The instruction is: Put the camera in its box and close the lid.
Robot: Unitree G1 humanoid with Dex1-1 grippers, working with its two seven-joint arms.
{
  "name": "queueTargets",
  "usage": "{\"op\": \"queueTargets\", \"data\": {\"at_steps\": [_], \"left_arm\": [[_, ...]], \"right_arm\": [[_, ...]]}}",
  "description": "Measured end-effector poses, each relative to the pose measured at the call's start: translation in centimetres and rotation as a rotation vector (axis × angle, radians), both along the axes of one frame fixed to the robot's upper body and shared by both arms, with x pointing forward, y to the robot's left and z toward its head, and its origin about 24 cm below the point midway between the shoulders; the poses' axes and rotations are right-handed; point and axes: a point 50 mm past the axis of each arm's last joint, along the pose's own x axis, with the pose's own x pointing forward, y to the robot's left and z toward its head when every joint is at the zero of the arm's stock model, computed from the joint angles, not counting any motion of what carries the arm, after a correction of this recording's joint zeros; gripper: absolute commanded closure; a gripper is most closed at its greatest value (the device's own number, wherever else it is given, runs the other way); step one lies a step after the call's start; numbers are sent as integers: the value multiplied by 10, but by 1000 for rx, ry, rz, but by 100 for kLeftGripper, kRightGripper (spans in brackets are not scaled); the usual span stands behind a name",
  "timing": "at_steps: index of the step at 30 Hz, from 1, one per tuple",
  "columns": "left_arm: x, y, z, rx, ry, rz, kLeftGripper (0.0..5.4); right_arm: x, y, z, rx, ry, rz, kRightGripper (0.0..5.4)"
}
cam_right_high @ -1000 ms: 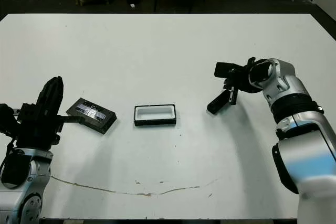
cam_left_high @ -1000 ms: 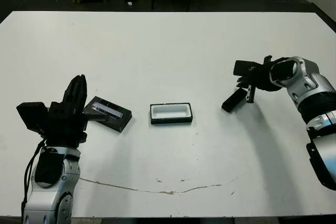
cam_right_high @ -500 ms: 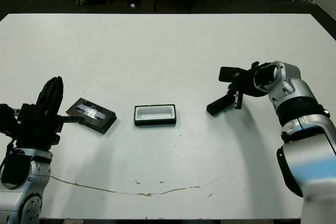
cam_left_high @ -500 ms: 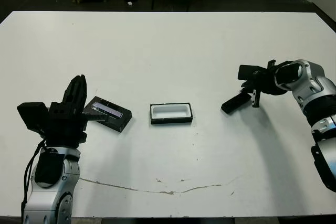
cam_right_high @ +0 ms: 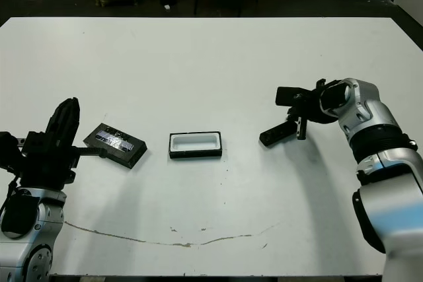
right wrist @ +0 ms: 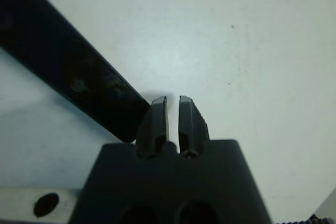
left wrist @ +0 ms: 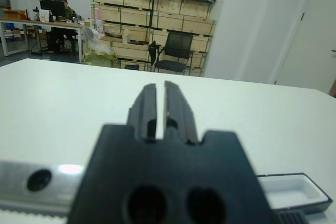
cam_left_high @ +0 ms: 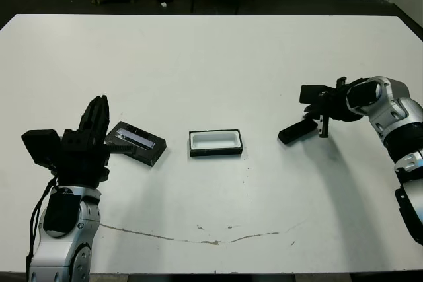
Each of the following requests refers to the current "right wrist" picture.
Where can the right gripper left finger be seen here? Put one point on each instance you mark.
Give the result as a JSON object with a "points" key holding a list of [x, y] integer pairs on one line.
{"points": [[155, 124]]}

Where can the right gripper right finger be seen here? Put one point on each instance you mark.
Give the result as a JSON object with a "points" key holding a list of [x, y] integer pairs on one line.
{"points": [[191, 124]]}

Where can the black phone-like camera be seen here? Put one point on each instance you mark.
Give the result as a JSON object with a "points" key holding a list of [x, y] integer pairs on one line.
{"points": [[65, 58]]}

